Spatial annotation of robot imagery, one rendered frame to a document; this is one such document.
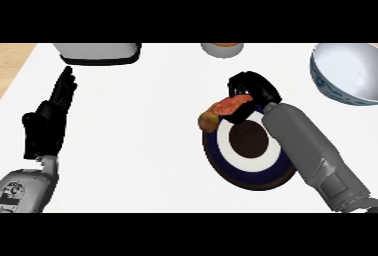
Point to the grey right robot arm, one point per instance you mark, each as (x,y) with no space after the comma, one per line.
(314,160)

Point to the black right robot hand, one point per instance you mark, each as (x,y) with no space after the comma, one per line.
(255,89)

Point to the white blue patterned bowl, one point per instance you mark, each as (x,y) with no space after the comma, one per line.
(347,74)

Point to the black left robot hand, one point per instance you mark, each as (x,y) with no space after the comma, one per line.
(44,126)

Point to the navy white brown plate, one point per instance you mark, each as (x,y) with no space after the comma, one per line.
(248,146)

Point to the grey cup with orange content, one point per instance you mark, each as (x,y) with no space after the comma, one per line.
(221,49)

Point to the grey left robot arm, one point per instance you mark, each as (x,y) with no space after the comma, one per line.
(25,190)

